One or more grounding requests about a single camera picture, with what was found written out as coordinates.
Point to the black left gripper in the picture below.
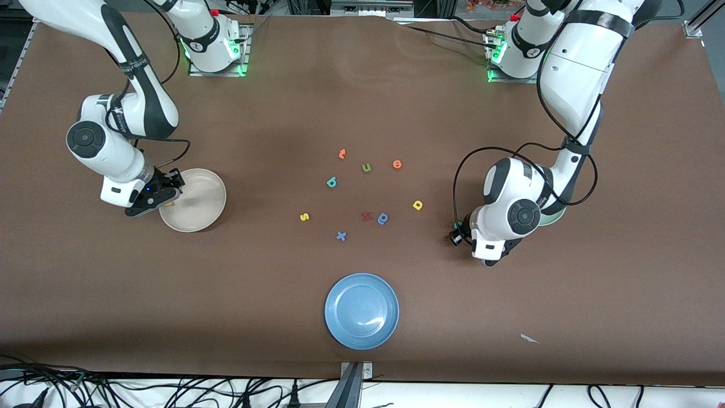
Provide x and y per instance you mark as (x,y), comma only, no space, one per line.
(460,233)

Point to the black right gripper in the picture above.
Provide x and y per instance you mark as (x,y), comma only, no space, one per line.
(164,183)

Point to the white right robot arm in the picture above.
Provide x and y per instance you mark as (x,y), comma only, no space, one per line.
(107,156)

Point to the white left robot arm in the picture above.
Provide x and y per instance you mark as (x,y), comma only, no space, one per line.
(572,68)

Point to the beige plate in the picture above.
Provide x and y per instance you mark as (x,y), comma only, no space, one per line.
(201,204)

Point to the blue letter q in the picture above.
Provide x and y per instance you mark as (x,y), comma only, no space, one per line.
(383,221)

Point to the green plate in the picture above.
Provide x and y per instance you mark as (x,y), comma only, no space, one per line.
(558,216)

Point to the brown table cover sheet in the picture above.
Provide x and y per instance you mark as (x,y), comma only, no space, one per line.
(113,283)

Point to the white paper scrap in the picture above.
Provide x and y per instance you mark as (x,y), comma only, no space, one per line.
(529,339)

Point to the blue plate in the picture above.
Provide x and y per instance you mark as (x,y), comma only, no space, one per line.
(361,311)

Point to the orange background clutter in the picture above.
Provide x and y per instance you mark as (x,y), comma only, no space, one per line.
(487,4)

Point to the grey power strip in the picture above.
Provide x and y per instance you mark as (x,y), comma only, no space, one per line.
(371,8)

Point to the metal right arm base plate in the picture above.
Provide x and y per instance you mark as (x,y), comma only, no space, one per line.
(195,71)

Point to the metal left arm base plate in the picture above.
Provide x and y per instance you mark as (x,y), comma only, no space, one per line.
(510,80)

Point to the aluminium profile post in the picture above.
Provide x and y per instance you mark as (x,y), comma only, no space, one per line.
(351,388)

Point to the aluminium side rail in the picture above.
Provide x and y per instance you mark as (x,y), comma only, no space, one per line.
(20,59)

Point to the aluminium frame corner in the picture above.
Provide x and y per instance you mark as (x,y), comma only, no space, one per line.
(694,27)

